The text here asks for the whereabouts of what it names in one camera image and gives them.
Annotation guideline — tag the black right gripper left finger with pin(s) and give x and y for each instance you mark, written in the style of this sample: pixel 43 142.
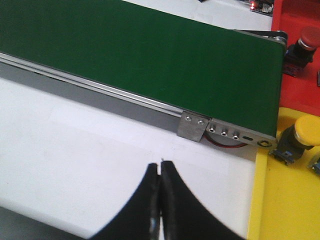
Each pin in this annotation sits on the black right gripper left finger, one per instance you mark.
pixel 139 219

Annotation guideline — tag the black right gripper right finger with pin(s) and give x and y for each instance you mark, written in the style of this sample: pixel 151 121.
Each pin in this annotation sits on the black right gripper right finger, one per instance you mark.
pixel 183 215

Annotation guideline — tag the yellow mushroom push button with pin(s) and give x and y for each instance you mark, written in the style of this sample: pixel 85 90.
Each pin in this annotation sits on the yellow mushroom push button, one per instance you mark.
pixel 314 164

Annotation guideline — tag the red mushroom push button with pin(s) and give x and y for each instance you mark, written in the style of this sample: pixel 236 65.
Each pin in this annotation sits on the red mushroom push button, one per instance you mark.
pixel 301 53

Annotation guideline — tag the yellow plate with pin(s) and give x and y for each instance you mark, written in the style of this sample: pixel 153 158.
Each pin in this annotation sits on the yellow plate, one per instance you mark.
pixel 285 202

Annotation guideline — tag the green conveyor belt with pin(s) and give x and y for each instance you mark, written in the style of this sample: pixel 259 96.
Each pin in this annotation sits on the green conveyor belt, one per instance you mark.
pixel 225 74

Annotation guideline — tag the red plate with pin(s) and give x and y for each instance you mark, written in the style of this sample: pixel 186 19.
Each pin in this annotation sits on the red plate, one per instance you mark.
pixel 302 92

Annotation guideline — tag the circuit board with red LED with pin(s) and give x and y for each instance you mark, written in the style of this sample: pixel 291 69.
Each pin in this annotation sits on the circuit board with red LED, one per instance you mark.
pixel 263 7

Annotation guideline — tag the metal conveyor end bracket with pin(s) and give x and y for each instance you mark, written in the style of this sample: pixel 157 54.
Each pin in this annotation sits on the metal conveyor end bracket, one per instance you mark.
pixel 193 126

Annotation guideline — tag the aluminium conveyor side rail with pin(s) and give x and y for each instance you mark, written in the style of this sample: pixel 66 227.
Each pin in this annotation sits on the aluminium conveyor side rail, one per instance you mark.
pixel 91 85

